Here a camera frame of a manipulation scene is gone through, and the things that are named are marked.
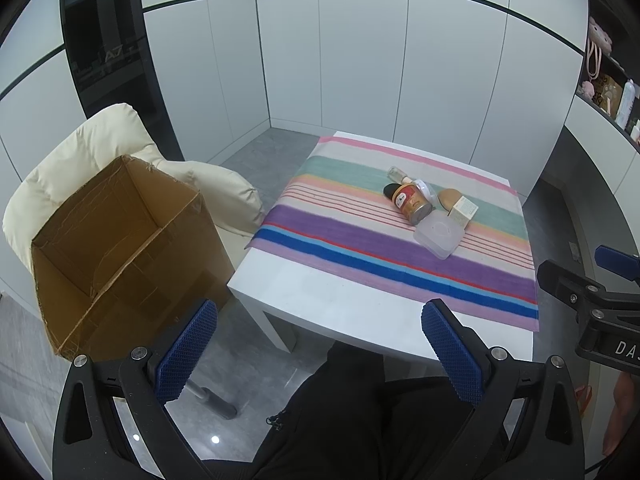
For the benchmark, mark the red gold tin can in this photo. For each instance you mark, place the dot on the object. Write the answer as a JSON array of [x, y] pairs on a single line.
[[411, 203]]

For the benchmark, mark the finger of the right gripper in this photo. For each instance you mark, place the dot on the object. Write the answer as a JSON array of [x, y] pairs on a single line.
[[581, 293], [624, 265]]

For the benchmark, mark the glass bottle pink cap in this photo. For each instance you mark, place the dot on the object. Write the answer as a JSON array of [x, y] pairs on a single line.
[[399, 176]]

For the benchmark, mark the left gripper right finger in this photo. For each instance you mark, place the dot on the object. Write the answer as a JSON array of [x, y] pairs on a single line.
[[524, 422]]

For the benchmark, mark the white bottle on shelf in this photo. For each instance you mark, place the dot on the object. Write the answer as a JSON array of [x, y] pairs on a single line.
[[626, 104]]

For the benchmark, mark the tan makeup sponge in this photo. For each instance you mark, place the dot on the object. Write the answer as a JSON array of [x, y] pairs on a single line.
[[448, 197]]

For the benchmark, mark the cream small carton box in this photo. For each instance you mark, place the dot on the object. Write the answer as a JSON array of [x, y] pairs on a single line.
[[463, 211]]

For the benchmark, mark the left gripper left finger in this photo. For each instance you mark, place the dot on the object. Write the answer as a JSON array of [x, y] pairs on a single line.
[[89, 441]]

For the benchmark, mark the black round puff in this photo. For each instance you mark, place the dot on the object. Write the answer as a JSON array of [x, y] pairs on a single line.
[[390, 189]]

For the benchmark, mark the brown cardboard box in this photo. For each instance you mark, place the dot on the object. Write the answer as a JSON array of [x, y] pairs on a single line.
[[123, 258]]

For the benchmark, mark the person's right hand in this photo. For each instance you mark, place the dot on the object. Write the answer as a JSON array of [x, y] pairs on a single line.
[[624, 395]]

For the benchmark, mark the striped colourful cloth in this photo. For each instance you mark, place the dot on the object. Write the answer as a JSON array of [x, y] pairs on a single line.
[[334, 217]]

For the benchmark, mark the clear oval plastic case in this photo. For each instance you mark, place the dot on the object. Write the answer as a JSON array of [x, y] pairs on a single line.
[[426, 191]]

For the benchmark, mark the black glass cabinet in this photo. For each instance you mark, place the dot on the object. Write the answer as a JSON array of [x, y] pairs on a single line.
[[111, 62]]

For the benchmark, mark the cream padded armchair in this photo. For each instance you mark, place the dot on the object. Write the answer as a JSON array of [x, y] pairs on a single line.
[[117, 132]]

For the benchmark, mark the person's dark clothed legs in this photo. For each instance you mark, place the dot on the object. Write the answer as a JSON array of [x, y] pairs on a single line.
[[346, 421]]

